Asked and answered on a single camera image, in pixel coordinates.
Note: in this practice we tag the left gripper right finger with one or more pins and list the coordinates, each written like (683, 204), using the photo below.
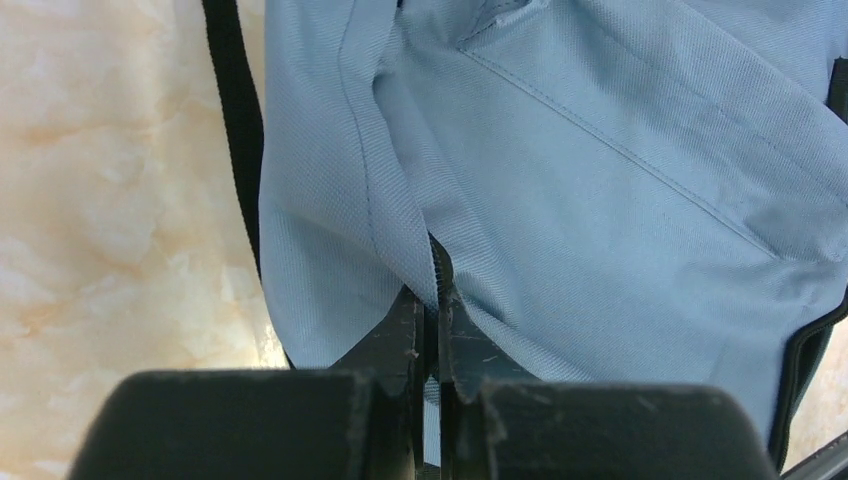
(499, 422)

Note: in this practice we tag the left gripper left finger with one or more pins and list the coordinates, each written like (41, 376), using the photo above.
(361, 418)

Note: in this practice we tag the blue student backpack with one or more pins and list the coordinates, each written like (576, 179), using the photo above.
(618, 191)

